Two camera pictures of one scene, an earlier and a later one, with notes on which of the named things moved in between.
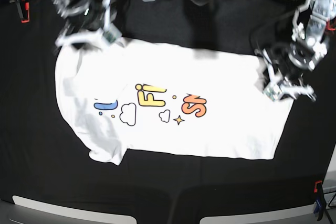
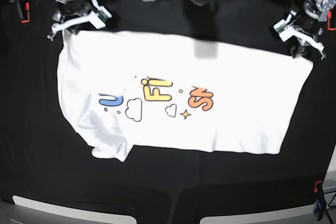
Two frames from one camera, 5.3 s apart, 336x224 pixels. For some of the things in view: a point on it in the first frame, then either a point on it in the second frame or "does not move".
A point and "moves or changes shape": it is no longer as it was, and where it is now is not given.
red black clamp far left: (24, 9) does not move
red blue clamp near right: (321, 202) does not move
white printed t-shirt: (121, 96) moves or changes shape
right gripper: (286, 62) to (303, 22)
